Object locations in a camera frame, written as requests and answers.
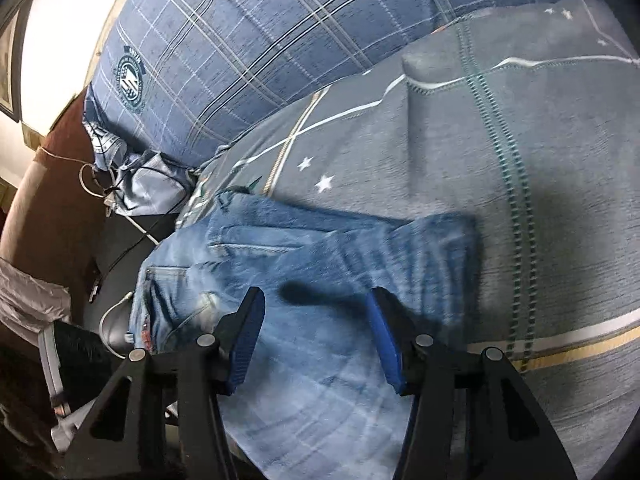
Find light blue denim jeans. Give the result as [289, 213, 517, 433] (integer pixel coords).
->
[129, 191, 480, 479]

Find brown wooden headboard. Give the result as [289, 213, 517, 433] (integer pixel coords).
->
[1, 94, 105, 304]

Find small light blue pillow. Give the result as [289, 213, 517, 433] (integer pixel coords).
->
[112, 151, 198, 217]

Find grey patterned bed sheet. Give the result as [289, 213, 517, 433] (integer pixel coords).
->
[178, 0, 639, 479]

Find blue plaid pillow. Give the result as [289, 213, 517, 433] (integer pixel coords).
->
[85, 0, 559, 168]

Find black cable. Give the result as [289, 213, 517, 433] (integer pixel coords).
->
[86, 123, 191, 306]

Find white charging cable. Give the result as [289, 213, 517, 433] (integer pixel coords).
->
[37, 146, 162, 361]

